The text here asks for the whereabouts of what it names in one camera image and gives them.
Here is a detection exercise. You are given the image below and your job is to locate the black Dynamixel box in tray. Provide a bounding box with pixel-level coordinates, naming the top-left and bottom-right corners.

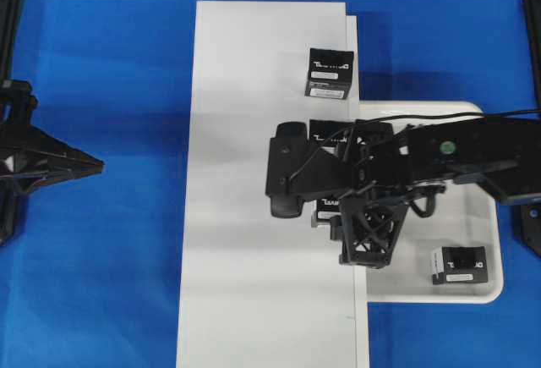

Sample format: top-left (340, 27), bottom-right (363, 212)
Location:
top-left (430, 246), bottom-right (488, 285)

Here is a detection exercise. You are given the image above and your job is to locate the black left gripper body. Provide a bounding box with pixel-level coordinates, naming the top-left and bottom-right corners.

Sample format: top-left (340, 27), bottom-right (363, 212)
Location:
top-left (1, 80), bottom-right (72, 190)

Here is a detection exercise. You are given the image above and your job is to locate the black frame rail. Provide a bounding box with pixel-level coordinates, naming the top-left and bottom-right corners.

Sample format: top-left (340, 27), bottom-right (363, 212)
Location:
top-left (0, 0), bottom-right (24, 82)
top-left (522, 0), bottom-right (540, 106)

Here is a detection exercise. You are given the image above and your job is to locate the blue table cloth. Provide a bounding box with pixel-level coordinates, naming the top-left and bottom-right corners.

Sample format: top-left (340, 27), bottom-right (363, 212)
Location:
top-left (1, 0), bottom-right (536, 367)

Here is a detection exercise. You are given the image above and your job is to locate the white plastic tray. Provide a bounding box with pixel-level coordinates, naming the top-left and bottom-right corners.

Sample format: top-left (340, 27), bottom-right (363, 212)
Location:
top-left (358, 101), bottom-right (505, 305)

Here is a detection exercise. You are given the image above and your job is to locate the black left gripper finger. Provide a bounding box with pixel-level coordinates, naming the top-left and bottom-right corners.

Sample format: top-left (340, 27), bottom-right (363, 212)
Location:
top-left (63, 147), bottom-right (105, 179)

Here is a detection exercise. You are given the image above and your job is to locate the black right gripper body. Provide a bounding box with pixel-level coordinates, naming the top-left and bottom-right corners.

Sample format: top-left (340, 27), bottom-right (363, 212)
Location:
top-left (325, 120), bottom-right (413, 199)

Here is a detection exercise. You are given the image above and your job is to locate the black left frame rail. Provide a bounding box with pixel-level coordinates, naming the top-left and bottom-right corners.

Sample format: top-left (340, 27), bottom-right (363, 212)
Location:
top-left (0, 0), bottom-right (24, 82)

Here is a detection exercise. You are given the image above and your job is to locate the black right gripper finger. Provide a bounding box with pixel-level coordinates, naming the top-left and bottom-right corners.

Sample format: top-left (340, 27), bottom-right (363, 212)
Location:
top-left (269, 122), bottom-right (313, 161)
top-left (265, 181), bottom-right (314, 218)

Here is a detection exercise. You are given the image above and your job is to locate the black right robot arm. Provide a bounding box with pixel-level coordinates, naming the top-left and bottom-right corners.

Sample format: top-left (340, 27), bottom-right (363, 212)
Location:
top-left (265, 114), bottom-right (540, 218)

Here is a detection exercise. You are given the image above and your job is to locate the black cable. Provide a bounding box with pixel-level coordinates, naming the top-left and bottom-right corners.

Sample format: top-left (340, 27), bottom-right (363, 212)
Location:
top-left (287, 107), bottom-right (541, 183)

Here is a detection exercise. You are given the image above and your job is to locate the black right frame rail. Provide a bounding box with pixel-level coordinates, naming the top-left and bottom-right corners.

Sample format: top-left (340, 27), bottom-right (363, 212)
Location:
top-left (522, 0), bottom-right (540, 106)

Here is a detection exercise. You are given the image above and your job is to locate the white base board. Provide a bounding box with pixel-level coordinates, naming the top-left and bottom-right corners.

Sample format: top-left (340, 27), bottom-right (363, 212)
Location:
top-left (177, 1), bottom-right (369, 367)

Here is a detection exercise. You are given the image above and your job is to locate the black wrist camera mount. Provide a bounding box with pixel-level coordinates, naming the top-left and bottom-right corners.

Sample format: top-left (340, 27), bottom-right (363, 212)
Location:
top-left (331, 197), bottom-right (408, 269)

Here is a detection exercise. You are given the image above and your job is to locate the black dynamixel box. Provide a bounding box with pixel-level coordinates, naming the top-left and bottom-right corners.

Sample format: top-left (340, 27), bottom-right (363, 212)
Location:
top-left (309, 119), bottom-right (352, 147)
top-left (311, 198), bottom-right (340, 228)
top-left (304, 48), bottom-right (354, 100)
top-left (430, 246), bottom-right (488, 285)

